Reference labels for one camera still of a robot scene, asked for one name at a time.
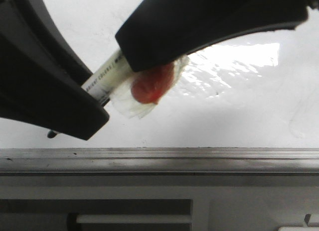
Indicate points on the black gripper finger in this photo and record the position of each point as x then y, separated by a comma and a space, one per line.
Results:
41, 77
160, 31

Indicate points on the white whiteboard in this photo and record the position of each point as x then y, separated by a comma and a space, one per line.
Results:
168, 159

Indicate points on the white plastic tray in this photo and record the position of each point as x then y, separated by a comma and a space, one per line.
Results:
305, 228

